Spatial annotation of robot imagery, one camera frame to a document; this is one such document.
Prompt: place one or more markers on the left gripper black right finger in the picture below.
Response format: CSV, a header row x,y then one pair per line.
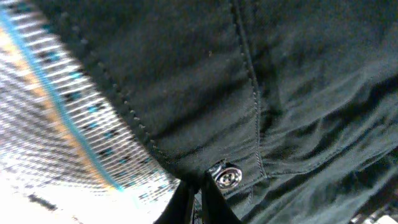
x,y
214,206

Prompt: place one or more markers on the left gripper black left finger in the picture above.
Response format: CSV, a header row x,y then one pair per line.
x,y
179,210

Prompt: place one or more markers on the black shorts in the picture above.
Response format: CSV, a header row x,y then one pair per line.
x,y
291,106

